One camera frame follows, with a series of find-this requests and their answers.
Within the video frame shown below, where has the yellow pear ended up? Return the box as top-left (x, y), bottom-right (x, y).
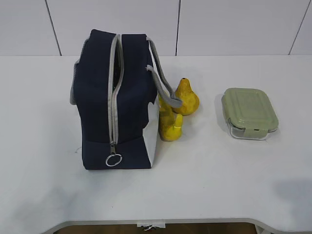
top-left (173, 78), bottom-right (200, 116)
top-left (158, 96), bottom-right (183, 141)

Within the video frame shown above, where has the navy blue lunch bag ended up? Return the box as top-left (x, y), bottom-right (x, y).
top-left (69, 29), bottom-right (183, 171)

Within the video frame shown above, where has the green lid glass container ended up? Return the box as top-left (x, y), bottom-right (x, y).
top-left (221, 88), bottom-right (279, 140)

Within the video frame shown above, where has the white tape on table edge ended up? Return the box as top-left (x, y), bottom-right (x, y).
top-left (136, 219), bottom-right (166, 231)

